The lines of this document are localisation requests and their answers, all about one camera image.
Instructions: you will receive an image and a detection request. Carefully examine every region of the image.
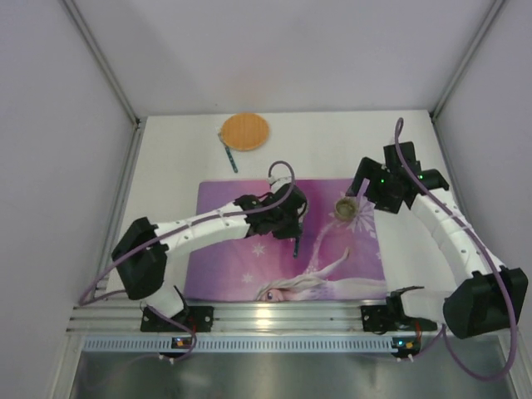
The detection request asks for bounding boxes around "spoon with teal handle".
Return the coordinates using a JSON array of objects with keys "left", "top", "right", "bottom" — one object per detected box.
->
[{"left": 293, "top": 236, "right": 301, "bottom": 259}]

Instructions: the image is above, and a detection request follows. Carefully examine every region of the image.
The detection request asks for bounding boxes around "small grey cup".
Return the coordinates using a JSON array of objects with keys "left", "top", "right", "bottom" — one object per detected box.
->
[{"left": 334, "top": 197, "right": 358, "bottom": 222}]

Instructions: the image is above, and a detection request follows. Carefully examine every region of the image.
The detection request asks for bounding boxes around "purple Frozen placemat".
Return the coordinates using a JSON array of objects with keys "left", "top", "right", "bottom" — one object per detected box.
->
[{"left": 184, "top": 180, "right": 387, "bottom": 303}]

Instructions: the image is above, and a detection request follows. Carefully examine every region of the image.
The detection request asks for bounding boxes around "fork with teal handle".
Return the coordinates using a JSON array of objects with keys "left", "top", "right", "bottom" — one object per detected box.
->
[{"left": 217, "top": 131, "right": 239, "bottom": 174}]

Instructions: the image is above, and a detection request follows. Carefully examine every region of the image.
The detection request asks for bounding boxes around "round wooden plate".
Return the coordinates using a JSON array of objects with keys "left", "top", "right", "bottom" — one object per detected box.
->
[{"left": 220, "top": 113, "right": 270, "bottom": 151}]

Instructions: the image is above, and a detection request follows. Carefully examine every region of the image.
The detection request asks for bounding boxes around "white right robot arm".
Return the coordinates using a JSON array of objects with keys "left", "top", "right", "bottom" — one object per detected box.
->
[{"left": 347, "top": 141, "right": 529, "bottom": 339}]

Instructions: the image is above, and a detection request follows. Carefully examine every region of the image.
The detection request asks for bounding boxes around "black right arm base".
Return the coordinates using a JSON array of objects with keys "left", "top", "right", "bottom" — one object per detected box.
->
[{"left": 360, "top": 286, "right": 437, "bottom": 335}]

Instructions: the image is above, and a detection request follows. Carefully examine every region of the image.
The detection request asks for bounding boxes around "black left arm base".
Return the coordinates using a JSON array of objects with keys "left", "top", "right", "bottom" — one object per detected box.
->
[{"left": 140, "top": 285, "right": 214, "bottom": 333}]

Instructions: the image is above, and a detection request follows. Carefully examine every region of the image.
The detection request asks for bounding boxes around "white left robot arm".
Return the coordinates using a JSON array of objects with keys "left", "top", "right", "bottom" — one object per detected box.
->
[{"left": 111, "top": 182, "right": 308, "bottom": 318}]

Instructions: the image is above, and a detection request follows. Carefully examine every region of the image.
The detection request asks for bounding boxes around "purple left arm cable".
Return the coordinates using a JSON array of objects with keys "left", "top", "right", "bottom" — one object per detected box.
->
[{"left": 78, "top": 160, "right": 297, "bottom": 362}]

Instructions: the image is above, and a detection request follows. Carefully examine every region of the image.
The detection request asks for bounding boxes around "white slotted cable duct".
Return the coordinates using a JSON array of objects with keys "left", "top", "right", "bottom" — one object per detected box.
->
[{"left": 82, "top": 335, "right": 421, "bottom": 354}]

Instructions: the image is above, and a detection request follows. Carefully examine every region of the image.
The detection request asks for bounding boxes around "right aluminium frame post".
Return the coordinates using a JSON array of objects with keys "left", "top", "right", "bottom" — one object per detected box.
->
[{"left": 429, "top": 0, "right": 508, "bottom": 123}]

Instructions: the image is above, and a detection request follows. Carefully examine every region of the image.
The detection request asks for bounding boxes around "aluminium frame post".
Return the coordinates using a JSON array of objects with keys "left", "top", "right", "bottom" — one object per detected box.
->
[
  {"left": 429, "top": 0, "right": 508, "bottom": 123},
  {"left": 58, "top": 0, "right": 140, "bottom": 127}
]

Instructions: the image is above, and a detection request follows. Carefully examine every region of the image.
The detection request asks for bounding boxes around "aluminium mounting rail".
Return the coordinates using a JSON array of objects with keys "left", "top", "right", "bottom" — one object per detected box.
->
[{"left": 66, "top": 292, "right": 519, "bottom": 333}]

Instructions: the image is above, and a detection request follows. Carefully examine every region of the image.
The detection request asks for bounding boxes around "left aluminium frame post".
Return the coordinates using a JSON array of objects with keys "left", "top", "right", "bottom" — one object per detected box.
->
[{"left": 58, "top": 0, "right": 140, "bottom": 127}]

